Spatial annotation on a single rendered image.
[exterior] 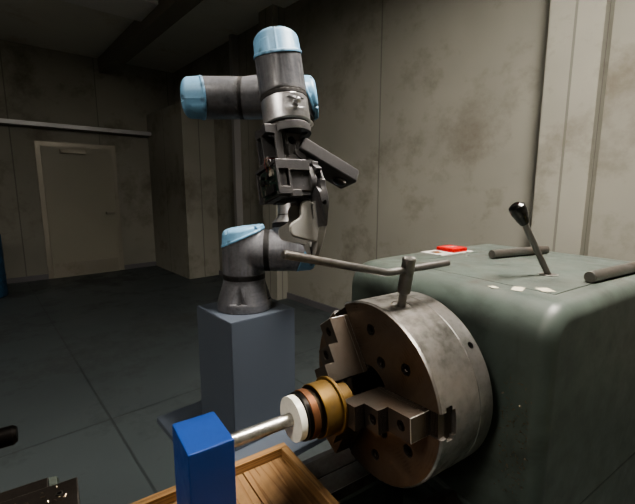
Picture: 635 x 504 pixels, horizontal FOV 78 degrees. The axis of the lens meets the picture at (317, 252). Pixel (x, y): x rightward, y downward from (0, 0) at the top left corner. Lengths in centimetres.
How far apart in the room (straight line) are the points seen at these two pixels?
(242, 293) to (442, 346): 59
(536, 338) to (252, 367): 69
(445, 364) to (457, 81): 314
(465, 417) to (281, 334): 59
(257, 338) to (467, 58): 300
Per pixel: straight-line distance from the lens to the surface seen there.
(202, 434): 59
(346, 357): 70
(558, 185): 301
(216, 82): 77
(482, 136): 342
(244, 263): 105
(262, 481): 86
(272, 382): 114
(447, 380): 63
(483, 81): 350
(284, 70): 65
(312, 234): 60
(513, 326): 70
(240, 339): 104
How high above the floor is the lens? 143
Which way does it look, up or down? 9 degrees down
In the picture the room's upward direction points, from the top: straight up
